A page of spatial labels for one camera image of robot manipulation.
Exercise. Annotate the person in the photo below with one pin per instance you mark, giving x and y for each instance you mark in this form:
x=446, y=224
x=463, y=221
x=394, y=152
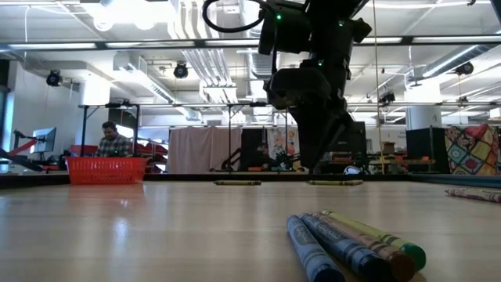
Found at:
x=263, y=150
x=113, y=145

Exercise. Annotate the red plastic basket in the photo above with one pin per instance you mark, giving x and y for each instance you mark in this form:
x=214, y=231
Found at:
x=105, y=170

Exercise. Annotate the red bins shelf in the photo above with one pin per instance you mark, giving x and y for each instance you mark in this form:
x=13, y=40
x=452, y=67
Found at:
x=154, y=150

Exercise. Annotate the beige curtain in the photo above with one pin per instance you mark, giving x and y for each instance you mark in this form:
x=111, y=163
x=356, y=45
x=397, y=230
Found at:
x=203, y=149

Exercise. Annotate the dark blue crayon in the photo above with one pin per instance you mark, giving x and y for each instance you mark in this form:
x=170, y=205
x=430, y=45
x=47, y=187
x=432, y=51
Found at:
x=344, y=248

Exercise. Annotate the black partition panel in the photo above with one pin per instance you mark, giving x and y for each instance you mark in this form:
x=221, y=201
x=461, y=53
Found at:
x=250, y=141

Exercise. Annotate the large black monitor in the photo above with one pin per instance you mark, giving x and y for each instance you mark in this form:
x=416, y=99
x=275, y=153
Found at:
x=358, y=137

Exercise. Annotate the white rectangular air duct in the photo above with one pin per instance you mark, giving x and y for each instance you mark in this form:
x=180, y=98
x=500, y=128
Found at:
x=148, y=84

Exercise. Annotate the floral curtain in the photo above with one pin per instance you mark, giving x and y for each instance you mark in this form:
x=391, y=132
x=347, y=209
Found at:
x=278, y=143

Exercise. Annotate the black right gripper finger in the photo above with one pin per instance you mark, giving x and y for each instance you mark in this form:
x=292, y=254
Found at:
x=340, y=125
x=313, y=133

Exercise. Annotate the wooden background workbench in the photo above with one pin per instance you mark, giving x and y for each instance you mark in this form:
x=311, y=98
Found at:
x=391, y=161

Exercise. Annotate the yellow-green crayon teal tip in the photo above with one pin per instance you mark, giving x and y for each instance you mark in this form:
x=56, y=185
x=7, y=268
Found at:
x=375, y=233

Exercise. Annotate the cardboard box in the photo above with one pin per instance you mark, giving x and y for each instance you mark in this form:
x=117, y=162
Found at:
x=388, y=148

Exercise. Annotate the light blue crayon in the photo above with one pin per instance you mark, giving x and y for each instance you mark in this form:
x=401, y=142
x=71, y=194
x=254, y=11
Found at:
x=309, y=250

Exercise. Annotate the black background table frame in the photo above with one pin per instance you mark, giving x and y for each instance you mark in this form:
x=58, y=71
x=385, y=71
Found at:
x=109, y=105
x=250, y=104

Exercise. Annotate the white round object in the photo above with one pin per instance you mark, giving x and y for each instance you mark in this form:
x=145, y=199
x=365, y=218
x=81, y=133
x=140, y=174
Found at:
x=352, y=170

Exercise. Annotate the olive green crayon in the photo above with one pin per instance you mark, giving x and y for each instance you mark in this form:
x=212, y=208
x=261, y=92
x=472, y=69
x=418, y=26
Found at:
x=236, y=183
x=329, y=182

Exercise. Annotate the brown crayon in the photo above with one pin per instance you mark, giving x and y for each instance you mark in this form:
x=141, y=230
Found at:
x=391, y=256

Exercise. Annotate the black table edge rail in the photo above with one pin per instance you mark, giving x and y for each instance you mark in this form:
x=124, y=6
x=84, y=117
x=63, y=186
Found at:
x=176, y=177

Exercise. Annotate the small grey monitor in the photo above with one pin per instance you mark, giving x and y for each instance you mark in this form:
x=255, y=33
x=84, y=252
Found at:
x=44, y=139

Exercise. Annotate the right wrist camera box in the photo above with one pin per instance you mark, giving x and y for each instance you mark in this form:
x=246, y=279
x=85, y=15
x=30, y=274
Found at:
x=285, y=31

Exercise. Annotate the blue table edge bar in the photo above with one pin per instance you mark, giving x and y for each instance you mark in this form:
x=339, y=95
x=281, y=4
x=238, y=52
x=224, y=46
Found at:
x=469, y=181

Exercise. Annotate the colourful patchwork quilt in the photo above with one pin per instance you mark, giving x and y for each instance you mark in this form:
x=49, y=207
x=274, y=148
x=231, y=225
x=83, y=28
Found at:
x=473, y=150

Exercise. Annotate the round silver ceiling duct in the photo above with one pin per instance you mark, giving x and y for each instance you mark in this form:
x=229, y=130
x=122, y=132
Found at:
x=256, y=64

